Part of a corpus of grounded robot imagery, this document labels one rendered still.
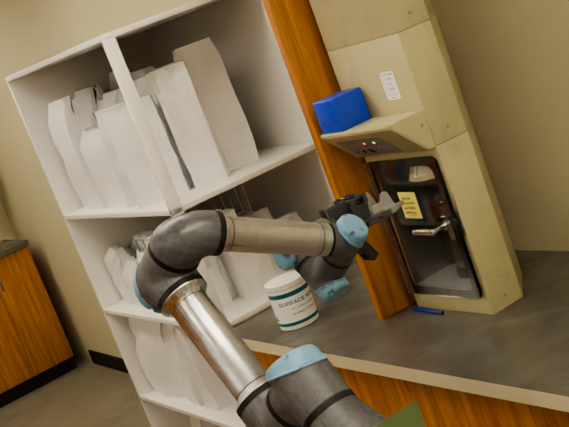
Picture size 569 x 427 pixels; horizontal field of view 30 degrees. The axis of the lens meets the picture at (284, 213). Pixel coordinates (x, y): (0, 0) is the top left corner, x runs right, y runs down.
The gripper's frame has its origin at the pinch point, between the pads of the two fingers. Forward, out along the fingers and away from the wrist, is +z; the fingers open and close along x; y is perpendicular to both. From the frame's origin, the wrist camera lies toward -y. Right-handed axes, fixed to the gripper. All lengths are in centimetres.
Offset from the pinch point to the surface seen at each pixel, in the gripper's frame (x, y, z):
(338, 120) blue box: 17.0, 22.7, 4.7
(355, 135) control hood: 11.7, 18.1, 4.5
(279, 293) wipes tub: 64, -25, -6
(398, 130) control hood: -4.9, 17.7, 5.9
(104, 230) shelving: 219, -9, 6
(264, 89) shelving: 138, 27, 58
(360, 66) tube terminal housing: 14.7, 33.6, 15.5
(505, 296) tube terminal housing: -5.1, -34.7, 20.3
